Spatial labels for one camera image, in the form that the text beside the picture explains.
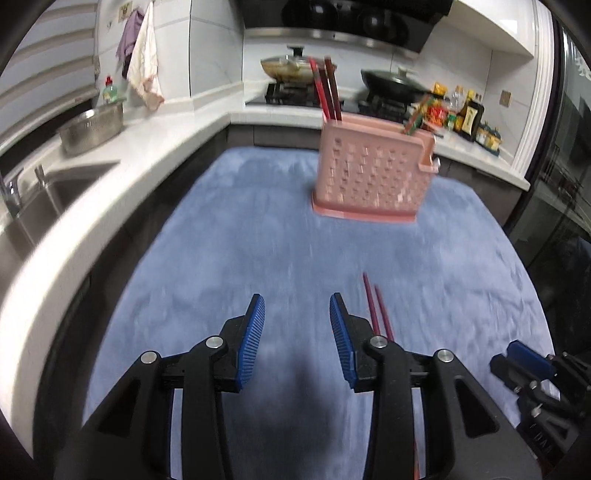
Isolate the dark soy sauce bottle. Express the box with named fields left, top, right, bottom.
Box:
left=460, top=89, right=486, bottom=142

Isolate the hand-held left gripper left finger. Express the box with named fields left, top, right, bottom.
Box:
left=53, top=294, right=267, bottom=480

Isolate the white hanging towel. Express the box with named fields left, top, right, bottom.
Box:
left=126, top=2, right=165, bottom=112

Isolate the pink perforated utensil holder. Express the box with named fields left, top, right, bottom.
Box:
left=310, top=118, right=441, bottom=226

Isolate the chrome sink faucet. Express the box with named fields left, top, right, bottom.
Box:
left=0, top=165, right=25, bottom=219

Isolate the dark glass door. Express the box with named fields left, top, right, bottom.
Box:
left=502, top=18, right=591, bottom=370

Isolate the window blind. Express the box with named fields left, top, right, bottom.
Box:
left=0, top=0, right=101, bottom=141

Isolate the black gas stove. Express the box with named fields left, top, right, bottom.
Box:
left=263, top=82, right=417, bottom=117

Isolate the group of small seasoning jars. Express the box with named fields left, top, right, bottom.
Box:
left=475, top=122, right=502, bottom=156

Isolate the green dish soap bottle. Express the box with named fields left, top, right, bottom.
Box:
left=101, top=76, right=126, bottom=105

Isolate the green chopstick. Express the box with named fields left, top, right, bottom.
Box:
left=403, top=105, right=424, bottom=136

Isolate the dark red chopstick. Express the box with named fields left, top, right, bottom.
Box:
left=374, top=285, right=396, bottom=343
left=324, top=56, right=344, bottom=121
left=362, top=272, right=423, bottom=480

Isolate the blue plush table cloth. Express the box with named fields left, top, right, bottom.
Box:
left=83, top=147, right=558, bottom=480

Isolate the steel colander basin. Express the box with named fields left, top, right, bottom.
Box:
left=57, top=102, right=126, bottom=156

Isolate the purple hanging cloth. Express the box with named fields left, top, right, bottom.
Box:
left=115, top=8, right=147, bottom=80

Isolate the red seasoning packet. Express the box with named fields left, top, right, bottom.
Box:
left=422, top=95, right=451, bottom=126

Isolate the black range hood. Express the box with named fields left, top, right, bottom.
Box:
left=239, top=0, right=456, bottom=55

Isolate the white kitchen countertop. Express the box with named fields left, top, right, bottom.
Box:
left=0, top=90, right=531, bottom=418

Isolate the steel pan with glass lid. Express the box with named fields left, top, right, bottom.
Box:
left=260, top=45, right=338, bottom=86

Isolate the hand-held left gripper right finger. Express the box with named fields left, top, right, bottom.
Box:
left=328, top=292, right=542, bottom=480

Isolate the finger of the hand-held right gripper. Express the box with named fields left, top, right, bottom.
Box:
left=489, top=354, right=533, bottom=394
left=507, top=340, right=556, bottom=378

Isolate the steel kitchen sink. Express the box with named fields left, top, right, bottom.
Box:
left=0, top=161, right=120, bottom=282

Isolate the black wok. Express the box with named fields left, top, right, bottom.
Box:
left=361, top=66, right=433, bottom=100

